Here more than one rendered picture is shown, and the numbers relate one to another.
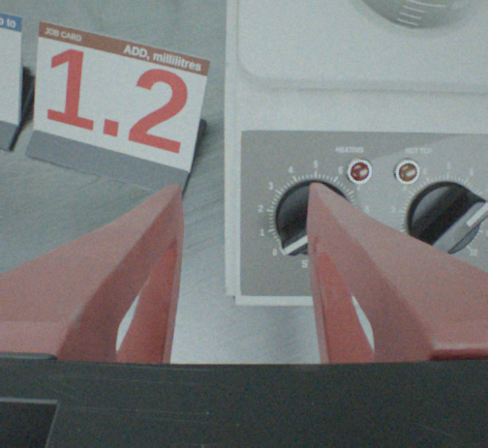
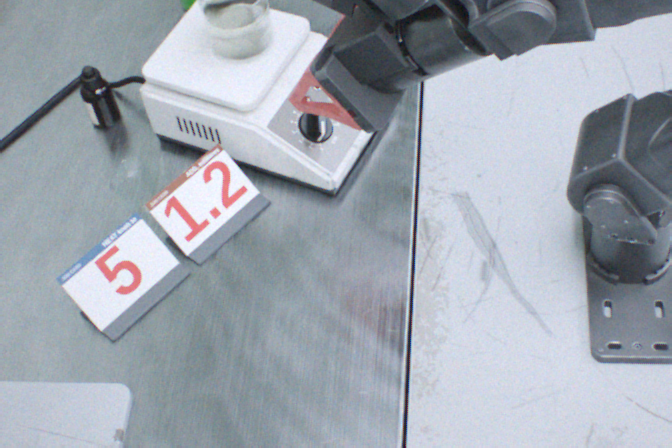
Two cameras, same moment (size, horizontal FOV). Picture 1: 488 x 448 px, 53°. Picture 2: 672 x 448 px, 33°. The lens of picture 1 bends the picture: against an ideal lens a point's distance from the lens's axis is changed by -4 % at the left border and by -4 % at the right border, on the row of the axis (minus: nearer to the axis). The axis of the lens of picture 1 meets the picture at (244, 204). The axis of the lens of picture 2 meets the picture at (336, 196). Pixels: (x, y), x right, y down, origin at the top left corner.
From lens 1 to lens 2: 0.86 m
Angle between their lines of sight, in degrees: 33
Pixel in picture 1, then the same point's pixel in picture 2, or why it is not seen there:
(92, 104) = (199, 212)
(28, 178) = (213, 268)
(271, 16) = (231, 89)
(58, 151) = (209, 246)
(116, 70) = (192, 187)
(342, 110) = (279, 92)
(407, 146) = not seen: hidden behind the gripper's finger
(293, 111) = (269, 107)
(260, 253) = (318, 153)
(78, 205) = (244, 248)
